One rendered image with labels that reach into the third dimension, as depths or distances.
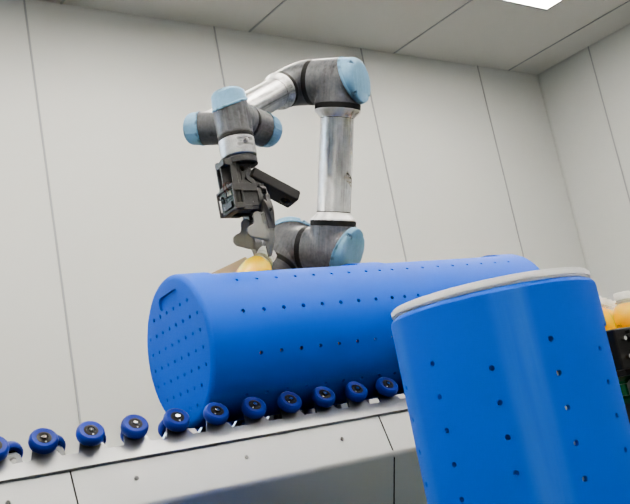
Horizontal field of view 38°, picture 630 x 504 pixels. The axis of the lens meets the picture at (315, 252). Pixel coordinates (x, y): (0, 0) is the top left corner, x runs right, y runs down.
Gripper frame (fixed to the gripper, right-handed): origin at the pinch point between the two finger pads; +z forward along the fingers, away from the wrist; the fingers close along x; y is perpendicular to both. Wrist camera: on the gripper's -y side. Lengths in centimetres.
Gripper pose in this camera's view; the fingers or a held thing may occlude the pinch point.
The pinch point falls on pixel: (266, 252)
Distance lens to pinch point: 185.1
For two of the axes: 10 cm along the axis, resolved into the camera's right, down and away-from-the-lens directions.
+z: 1.9, 9.6, -2.1
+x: 5.3, -2.8, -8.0
